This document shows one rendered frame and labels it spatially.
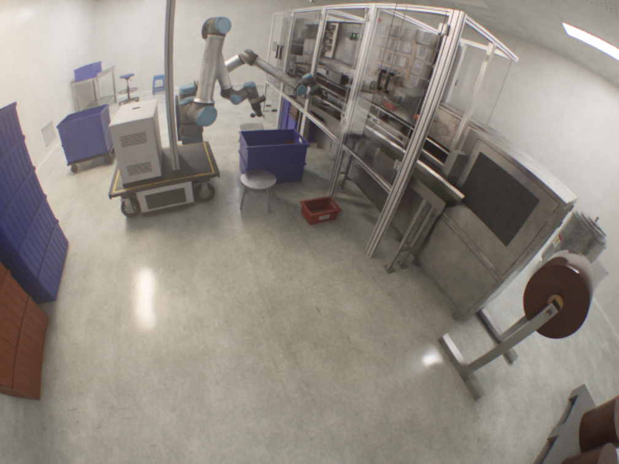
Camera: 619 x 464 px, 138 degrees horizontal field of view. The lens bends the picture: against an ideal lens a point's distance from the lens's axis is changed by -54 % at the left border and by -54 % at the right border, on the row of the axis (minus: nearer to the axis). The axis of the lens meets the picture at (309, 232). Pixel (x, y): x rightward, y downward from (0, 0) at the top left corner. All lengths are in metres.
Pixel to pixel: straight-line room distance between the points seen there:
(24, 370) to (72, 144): 2.48
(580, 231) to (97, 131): 5.13
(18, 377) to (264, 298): 1.66
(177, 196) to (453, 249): 2.08
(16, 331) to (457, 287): 2.77
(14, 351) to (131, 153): 1.54
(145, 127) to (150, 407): 1.73
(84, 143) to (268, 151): 2.24
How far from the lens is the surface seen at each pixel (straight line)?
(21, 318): 1.87
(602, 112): 4.55
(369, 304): 1.76
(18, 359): 1.82
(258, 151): 2.33
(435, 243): 1.90
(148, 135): 1.99
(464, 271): 1.79
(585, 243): 2.99
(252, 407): 1.40
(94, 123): 3.31
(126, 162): 2.09
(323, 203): 2.30
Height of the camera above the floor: 1.39
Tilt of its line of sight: 42 degrees down
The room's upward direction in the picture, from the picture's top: 12 degrees clockwise
